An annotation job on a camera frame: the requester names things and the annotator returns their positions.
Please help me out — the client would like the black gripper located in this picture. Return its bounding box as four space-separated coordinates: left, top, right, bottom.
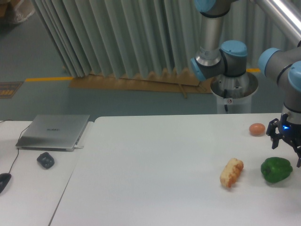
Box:
266 105 301 168

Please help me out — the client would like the golden bread piece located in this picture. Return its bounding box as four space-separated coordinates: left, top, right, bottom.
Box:
220 158 244 188

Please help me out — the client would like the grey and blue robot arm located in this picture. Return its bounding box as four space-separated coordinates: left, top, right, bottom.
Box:
191 0 301 154

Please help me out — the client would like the brown egg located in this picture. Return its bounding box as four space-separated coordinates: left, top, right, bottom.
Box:
249 123 265 136

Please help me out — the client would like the green bell pepper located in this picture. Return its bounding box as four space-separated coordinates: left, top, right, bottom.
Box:
261 157 293 183

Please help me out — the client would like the brown cardboard sheet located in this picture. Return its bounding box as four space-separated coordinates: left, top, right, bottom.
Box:
69 68 212 98

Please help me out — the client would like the white usb plug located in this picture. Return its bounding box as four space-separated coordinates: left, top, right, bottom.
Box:
74 145 84 149

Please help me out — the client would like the grey-green pleated curtain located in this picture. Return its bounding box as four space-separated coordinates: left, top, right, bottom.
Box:
30 0 301 80

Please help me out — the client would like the silver closed laptop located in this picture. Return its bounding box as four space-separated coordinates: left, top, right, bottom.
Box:
16 114 90 151

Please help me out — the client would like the small black controller device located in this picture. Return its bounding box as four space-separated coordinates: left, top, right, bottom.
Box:
37 152 55 169

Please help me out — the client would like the black computer mouse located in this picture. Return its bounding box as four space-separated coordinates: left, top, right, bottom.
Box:
0 173 12 193

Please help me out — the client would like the clear plastic bag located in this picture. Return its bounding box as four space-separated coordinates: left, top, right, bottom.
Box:
8 0 35 24

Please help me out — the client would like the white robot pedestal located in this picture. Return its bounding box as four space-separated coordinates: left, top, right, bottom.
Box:
210 72 258 114

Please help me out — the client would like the black laptop cable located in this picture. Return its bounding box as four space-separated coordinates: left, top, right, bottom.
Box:
0 119 32 142

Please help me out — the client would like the black mouse cable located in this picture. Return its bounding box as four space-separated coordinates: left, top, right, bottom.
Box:
7 148 20 175

